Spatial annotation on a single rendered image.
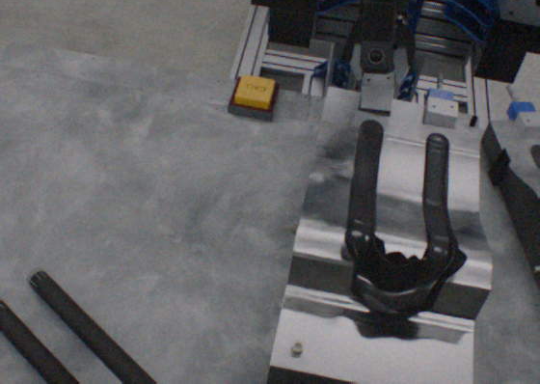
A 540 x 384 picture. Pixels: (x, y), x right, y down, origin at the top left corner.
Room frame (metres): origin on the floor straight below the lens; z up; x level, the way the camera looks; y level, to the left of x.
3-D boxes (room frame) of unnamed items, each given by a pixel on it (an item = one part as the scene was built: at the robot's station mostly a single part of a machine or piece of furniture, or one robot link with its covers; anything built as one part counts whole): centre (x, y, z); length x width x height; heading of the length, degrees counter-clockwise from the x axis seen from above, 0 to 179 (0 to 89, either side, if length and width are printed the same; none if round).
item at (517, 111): (0.91, -0.43, 0.86); 0.13 x 0.05 x 0.05; 12
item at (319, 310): (0.61, -0.18, 0.87); 0.50 x 0.26 x 0.14; 174
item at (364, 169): (0.62, -0.19, 0.92); 0.35 x 0.16 x 0.09; 174
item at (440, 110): (0.87, -0.27, 0.89); 0.13 x 0.05 x 0.05; 174
